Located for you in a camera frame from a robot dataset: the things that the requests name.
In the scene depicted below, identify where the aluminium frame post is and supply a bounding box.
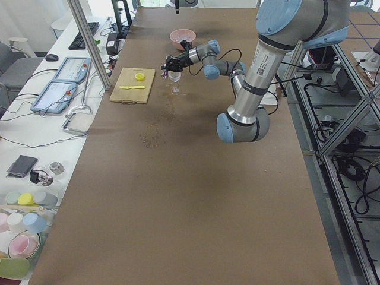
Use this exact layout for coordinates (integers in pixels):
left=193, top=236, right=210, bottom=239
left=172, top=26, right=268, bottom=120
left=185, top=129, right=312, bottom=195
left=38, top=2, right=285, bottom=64
left=67, top=0, right=111, bottom=91

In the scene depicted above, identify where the black clip with keyring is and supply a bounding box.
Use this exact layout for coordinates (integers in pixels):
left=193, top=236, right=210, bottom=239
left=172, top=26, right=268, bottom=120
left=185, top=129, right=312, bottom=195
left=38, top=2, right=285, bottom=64
left=30, top=169, right=54, bottom=186

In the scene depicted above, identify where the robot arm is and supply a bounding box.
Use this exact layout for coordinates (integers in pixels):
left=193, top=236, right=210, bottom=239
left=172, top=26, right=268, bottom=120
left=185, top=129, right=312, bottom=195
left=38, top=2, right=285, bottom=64
left=162, top=0, right=350, bottom=143

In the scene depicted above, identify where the lemon slice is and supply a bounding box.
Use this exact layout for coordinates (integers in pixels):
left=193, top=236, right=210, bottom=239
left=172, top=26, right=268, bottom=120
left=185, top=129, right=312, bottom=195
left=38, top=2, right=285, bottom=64
left=134, top=72, right=145, bottom=81

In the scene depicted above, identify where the pink cup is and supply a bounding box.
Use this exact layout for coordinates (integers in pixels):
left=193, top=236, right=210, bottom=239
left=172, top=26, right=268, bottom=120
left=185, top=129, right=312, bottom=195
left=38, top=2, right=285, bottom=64
left=0, top=213, right=10, bottom=233

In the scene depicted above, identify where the upper teach pendant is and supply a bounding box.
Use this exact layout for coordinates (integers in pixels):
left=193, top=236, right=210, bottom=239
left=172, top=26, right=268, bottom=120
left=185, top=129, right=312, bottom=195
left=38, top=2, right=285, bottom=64
left=53, top=57, right=91, bottom=83

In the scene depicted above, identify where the wooden cutting board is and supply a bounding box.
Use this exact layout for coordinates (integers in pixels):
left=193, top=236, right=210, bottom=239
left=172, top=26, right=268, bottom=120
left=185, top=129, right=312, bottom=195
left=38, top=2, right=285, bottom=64
left=109, top=68, right=156, bottom=104

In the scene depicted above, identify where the green cup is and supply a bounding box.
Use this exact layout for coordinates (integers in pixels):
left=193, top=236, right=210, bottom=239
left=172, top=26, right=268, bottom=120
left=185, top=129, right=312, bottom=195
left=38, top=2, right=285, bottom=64
left=5, top=191, right=21, bottom=205

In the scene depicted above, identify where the grey cup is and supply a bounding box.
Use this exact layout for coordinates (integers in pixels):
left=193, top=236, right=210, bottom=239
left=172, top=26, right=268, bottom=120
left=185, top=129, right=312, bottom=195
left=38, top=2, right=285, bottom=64
left=33, top=191, right=58, bottom=209

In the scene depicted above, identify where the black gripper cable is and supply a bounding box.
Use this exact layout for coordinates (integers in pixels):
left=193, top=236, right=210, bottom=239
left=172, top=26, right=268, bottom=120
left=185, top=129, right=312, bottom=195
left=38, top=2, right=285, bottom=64
left=187, top=49, right=306, bottom=115

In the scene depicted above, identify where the teach pendant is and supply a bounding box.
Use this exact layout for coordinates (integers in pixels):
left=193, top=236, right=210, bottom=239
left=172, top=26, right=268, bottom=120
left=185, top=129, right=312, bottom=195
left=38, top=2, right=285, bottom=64
left=30, top=80, right=77, bottom=114
left=53, top=57, right=91, bottom=83

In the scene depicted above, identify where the clear wine glass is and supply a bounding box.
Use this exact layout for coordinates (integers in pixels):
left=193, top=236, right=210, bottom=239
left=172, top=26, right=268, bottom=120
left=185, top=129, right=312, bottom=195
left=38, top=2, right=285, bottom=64
left=168, top=71, right=182, bottom=95

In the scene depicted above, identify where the grey office chair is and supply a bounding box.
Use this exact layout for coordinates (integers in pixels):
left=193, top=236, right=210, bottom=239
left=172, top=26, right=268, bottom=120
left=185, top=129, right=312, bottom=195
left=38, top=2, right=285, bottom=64
left=1, top=37, right=43, bottom=117

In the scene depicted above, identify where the yellow plastic knife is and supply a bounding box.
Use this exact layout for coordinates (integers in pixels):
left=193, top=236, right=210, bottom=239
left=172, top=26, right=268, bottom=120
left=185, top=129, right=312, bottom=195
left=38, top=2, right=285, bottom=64
left=119, top=85, right=146, bottom=90

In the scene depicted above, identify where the black keyboard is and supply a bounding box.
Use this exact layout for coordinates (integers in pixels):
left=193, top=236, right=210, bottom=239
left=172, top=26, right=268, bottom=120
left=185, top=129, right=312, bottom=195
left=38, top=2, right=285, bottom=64
left=68, top=21, right=100, bottom=50

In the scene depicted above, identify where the black power adapter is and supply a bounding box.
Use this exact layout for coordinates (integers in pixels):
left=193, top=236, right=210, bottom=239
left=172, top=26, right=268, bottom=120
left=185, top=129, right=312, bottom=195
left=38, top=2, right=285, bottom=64
left=106, top=33, right=119, bottom=56

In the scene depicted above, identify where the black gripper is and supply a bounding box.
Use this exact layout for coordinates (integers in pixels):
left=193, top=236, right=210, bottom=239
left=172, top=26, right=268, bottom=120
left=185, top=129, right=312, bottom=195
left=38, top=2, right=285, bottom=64
left=161, top=48, right=192, bottom=71

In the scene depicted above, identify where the blue cup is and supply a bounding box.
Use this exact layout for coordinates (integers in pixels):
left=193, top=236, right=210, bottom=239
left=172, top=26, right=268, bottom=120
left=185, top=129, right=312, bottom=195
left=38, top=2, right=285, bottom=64
left=22, top=213, right=48, bottom=233

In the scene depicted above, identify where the grey folded cloth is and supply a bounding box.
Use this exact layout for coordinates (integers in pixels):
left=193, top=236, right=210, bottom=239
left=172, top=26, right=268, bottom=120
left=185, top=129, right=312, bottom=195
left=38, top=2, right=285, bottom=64
left=7, top=155, right=38, bottom=178

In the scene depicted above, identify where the steel bottle cap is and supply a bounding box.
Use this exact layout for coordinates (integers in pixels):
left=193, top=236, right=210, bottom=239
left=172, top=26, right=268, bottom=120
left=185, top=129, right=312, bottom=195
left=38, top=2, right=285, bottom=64
left=49, top=161, right=65, bottom=175

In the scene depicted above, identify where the yellow cup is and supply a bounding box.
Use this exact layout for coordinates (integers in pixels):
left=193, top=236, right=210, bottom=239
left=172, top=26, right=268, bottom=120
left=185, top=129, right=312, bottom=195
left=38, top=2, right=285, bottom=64
left=17, top=193, right=38, bottom=207

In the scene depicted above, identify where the lower teach pendant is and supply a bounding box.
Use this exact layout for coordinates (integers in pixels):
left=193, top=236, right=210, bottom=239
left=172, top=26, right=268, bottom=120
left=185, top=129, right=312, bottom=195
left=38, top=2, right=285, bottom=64
left=30, top=80, right=77, bottom=114

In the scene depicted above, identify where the black computer mouse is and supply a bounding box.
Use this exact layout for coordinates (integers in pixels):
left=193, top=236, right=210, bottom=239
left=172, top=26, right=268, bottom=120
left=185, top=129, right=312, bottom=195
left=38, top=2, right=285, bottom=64
left=45, top=53, right=59, bottom=62

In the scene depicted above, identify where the pile of ice cubes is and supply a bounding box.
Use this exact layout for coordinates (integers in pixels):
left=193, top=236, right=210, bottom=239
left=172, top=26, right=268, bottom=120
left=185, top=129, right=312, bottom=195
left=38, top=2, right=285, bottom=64
left=172, top=30, right=194, bottom=43

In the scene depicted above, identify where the brown table mat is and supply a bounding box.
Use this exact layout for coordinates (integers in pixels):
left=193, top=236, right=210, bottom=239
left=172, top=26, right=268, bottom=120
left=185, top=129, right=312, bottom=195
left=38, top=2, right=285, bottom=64
left=28, top=7, right=342, bottom=285

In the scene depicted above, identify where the green plate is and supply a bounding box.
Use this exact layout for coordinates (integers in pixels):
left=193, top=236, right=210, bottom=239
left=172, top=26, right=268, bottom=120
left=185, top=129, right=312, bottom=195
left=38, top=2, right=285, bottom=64
left=1, top=258, right=30, bottom=280

